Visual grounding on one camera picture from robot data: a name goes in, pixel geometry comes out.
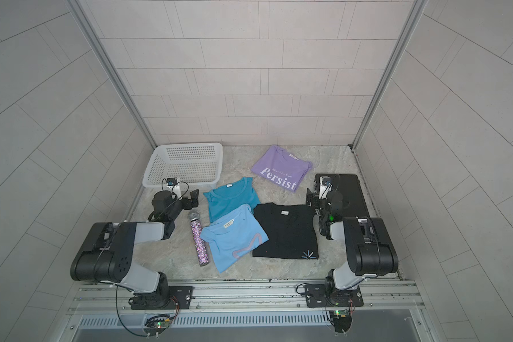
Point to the white plastic laundry basket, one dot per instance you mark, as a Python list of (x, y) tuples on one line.
[(198, 164)]

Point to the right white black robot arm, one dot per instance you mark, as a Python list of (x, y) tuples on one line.
[(369, 252)]

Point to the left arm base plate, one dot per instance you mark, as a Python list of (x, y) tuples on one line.
[(165, 297)]

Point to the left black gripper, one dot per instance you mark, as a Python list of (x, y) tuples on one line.
[(187, 199)]

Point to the black hard case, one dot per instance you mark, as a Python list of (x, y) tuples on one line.
[(349, 185)]

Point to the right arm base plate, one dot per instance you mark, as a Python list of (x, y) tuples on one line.
[(318, 296)]

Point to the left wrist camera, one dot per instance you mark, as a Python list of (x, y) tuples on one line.
[(173, 185)]

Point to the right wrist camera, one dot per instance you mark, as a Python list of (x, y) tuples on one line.
[(325, 184)]

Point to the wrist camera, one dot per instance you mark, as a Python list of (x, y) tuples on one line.
[(173, 185), (325, 184)]

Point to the black t-shirt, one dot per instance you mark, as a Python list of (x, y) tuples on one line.
[(290, 231)]

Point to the aluminium frame rail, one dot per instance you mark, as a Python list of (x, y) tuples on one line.
[(210, 296)]

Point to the right circuit board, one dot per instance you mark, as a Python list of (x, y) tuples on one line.
[(341, 321)]

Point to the teal t-shirt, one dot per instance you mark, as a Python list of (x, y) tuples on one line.
[(229, 197)]

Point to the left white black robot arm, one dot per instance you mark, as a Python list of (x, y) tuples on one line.
[(106, 255)]

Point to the circuit board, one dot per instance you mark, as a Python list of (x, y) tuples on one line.
[(341, 321), (159, 322)]

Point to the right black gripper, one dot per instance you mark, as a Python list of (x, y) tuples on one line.
[(316, 201)]

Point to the left circuit board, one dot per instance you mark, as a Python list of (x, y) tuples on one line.
[(159, 322)]

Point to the purple Persist t-shirt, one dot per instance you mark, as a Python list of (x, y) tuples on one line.
[(282, 168)]

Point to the purple glitter microphone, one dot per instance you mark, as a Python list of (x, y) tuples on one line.
[(200, 245)]

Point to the light blue t-shirt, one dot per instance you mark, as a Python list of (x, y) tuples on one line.
[(232, 236)]

